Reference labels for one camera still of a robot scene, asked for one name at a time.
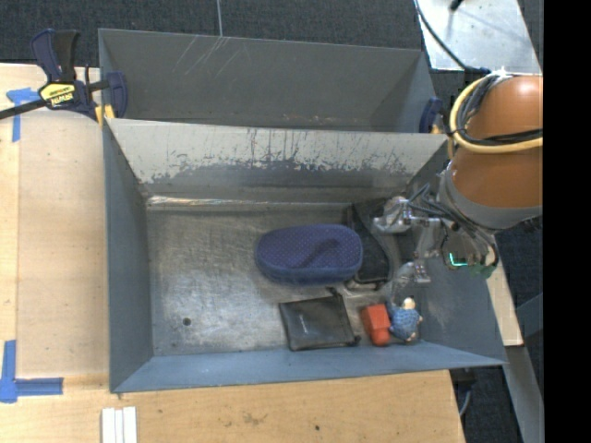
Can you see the black soft case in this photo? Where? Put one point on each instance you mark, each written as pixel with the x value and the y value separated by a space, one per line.
pixel 371 256

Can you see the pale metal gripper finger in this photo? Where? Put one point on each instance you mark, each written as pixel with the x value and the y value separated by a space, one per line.
pixel 418 272
pixel 398 215

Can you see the toy figure in blue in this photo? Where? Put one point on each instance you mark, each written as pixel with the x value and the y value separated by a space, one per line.
pixel 405 321

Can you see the blue dotted soft case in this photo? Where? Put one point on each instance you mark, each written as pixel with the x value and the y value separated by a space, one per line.
pixel 308 254

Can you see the red block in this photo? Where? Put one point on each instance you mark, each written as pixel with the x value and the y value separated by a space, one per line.
pixel 376 323

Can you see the pale wood board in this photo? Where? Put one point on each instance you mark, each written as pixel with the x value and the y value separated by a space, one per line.
pixel 60 247

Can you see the grey metal bin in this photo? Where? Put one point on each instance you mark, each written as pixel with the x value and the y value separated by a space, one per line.
pixel 221 266

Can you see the black flat pouch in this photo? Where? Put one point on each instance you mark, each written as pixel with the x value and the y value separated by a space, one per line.
pixel 318 323

